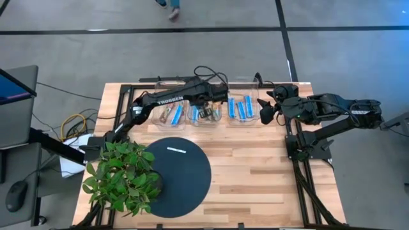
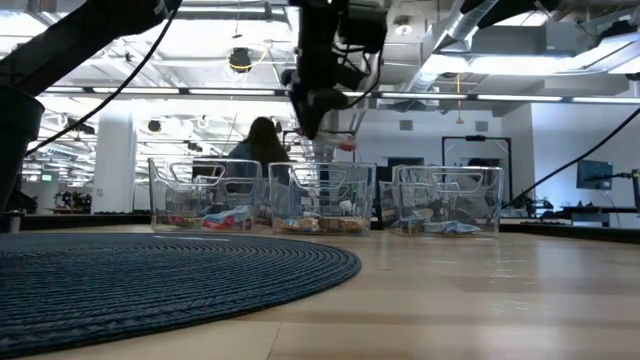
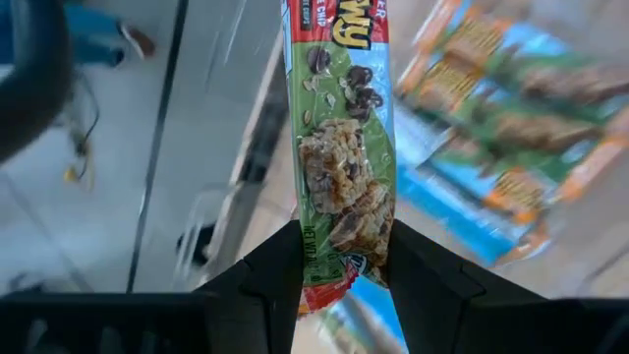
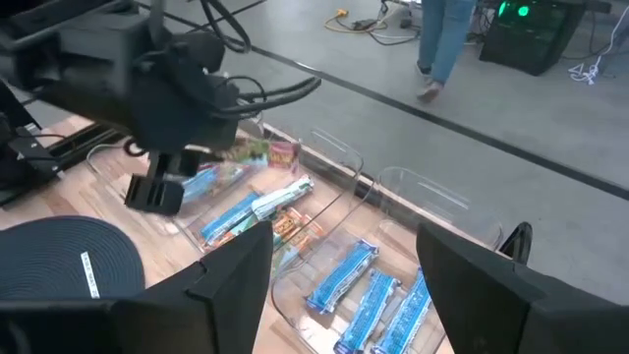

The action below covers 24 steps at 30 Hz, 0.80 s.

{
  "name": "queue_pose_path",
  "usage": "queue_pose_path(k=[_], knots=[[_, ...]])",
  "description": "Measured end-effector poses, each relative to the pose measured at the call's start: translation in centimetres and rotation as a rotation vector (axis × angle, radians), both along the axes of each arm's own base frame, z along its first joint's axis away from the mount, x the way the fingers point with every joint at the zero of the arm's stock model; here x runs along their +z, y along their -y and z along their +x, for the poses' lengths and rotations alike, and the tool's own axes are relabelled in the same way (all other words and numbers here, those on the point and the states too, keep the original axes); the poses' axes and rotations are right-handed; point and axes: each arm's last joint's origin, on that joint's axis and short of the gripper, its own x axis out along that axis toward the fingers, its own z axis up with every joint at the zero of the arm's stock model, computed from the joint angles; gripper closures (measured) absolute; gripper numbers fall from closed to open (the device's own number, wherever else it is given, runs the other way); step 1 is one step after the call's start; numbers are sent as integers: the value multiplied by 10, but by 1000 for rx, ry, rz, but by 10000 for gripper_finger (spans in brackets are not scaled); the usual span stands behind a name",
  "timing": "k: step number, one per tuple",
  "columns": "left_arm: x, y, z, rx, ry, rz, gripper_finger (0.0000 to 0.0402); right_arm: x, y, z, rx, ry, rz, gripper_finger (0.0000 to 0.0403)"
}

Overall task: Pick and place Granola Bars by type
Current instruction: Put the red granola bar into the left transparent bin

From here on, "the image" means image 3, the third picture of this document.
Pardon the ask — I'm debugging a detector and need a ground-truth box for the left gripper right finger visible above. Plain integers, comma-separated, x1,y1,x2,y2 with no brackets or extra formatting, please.
387,219,487,354

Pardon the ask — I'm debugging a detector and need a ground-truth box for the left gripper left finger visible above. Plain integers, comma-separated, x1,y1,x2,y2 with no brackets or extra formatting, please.
203,219,305,354

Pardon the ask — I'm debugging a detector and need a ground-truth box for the blue granola bar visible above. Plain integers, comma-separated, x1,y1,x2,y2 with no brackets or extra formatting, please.
326,274,410,354
395,105,554,269

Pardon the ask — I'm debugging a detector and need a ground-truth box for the orange green granola bar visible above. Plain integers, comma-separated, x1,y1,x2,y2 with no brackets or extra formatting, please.
396,53,629,158
410,0,629,107
431,142,629,230

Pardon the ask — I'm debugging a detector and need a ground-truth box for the red green chocolate granola bar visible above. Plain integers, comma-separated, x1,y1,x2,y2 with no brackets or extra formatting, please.
279,0,398,316

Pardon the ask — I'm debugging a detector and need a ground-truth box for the clear plastic bin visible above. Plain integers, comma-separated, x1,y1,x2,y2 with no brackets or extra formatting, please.
392,0,629,301
171,0,410,354

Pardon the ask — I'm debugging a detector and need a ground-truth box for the person's foot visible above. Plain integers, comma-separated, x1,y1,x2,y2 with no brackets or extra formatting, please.
62,3,157,69

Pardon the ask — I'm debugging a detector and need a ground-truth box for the black aluminium table frame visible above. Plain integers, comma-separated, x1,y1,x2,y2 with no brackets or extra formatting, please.
205,43,296,276

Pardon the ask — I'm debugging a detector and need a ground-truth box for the floor cable with yellow plug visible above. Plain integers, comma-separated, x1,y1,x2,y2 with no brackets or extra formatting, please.
62,73,101,192

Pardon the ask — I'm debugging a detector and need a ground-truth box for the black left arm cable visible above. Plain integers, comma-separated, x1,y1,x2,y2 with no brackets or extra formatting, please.
0,0,75,164

